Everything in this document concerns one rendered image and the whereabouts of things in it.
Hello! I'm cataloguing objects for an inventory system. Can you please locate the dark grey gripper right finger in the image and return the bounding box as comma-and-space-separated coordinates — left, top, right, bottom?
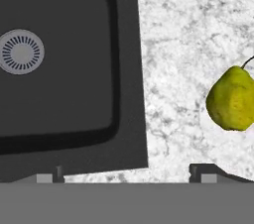
189, 163, 254, 184

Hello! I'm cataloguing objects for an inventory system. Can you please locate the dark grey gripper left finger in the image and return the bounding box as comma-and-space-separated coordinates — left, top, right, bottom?
9, 165, 65, 184

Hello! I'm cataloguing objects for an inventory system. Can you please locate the green pear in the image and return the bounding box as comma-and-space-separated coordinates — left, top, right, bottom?
205, 55, 254, 133

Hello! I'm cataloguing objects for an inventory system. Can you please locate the dark grey sink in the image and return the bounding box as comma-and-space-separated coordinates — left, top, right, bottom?
0, 0, 149, 183

